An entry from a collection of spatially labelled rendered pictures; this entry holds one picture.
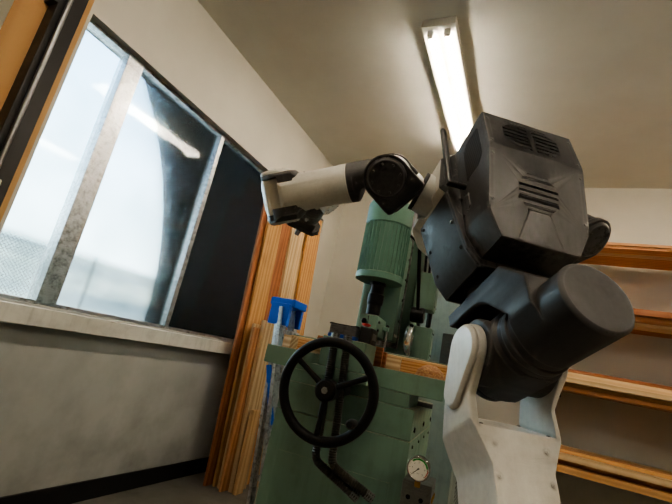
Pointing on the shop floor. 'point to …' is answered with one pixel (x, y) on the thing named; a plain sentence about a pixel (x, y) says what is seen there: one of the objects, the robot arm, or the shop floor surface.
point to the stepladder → (283, 308)
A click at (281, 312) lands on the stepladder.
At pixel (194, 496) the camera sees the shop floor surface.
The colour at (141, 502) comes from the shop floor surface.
